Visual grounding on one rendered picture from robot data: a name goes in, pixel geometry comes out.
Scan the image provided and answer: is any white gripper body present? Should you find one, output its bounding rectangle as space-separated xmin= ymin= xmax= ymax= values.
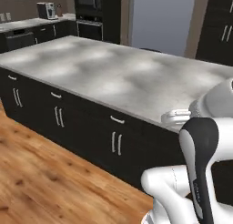
xmin=160 ymin=108 xmax=193 ymax=133

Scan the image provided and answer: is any dark kitchen island cabinet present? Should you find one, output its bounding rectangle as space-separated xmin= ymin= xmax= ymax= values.
xmin=0 ymin=66 xmax=233 ymax=206

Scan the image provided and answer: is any dark tall cabinet run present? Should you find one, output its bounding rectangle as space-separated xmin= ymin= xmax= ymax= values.
xmin=195 ymin=0 xmax=233 ymax=67

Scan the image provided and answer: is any dark base cabinet run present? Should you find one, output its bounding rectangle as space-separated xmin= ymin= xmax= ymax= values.
xmin=0 ymin=19 xmax=78 ymax=54

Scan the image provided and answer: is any black built-in oven stack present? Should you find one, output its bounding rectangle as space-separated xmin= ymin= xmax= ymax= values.
xmin=74 ymin=0 xmax=105 ymax=42

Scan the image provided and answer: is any small brown jar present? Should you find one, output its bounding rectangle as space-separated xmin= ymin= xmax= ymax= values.
xmin=56 ymin=3 xmax=64 ymax=18

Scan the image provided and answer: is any silver black coffee machine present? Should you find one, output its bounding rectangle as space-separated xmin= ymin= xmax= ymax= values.
xmin=36 ymin=1 xmax=59 ymax=21

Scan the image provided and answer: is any dark dishwasher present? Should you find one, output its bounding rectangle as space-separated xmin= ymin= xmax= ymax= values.
xmin=4 ymin=28 xmax=36 ymax=52

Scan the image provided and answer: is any silver door handle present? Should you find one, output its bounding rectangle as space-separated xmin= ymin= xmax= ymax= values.
xmin=116 ymin=133 xmax=123 ymax=157
xmin=15 ymin=88 xmax=24 ymax=108
xmin=12 ymin=87 xmax=20 ymax=107
xmin=54 ymin=106 xmax=60 ymax=127
xmin=110 ymin=130 xmax=117 ymax=154
xmin=58 ymin=107 xmax=66 ymax=128

